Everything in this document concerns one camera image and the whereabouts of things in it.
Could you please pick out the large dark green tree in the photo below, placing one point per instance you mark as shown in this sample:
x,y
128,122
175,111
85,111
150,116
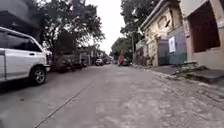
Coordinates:
x,y
68,23

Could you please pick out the small white vehicle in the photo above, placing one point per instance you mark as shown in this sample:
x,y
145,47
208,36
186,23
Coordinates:
x,y
99,62

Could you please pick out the tall green trees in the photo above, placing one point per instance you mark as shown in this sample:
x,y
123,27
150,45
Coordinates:
x,y
133,20

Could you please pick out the dark parked vehicle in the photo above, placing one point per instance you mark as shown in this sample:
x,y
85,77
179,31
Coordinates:
x,y
65,65

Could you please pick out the raised concrete kerb slab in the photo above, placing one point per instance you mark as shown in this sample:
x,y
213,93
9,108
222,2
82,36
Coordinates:
x,y
203,75

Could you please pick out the yellow two-storey building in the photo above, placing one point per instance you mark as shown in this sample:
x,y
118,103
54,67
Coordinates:
x,y
156,35

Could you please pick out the dark grey building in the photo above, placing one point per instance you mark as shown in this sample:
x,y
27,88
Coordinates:
x,y
16,15

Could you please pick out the white poster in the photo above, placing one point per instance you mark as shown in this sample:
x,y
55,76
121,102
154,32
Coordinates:
x,y
172,44

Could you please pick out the purple metal gate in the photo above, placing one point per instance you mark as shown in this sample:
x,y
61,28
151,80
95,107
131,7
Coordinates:
x,y
178,48

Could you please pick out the red vehicle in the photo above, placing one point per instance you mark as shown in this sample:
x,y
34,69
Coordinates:
x,y
121,60

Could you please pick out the white car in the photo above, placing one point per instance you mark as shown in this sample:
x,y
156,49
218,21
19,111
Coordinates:
x,y
18,56

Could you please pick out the pink concrete building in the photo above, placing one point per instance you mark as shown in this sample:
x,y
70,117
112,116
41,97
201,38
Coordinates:
x,y
206,31

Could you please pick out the grey concrete road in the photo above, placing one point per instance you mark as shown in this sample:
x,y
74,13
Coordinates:
x,y
113,100

